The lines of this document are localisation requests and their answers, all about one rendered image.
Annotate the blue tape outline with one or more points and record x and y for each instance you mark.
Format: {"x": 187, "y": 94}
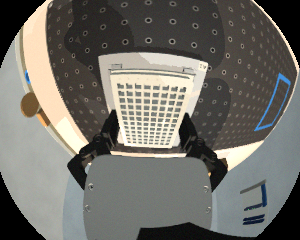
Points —
{"x": 288, "y": 82}

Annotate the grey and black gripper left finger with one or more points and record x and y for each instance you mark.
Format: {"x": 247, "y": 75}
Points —
{"x": 102, "y": 144}

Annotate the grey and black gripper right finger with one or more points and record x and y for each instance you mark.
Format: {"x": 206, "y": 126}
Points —
{"x": 195, "y": 147}

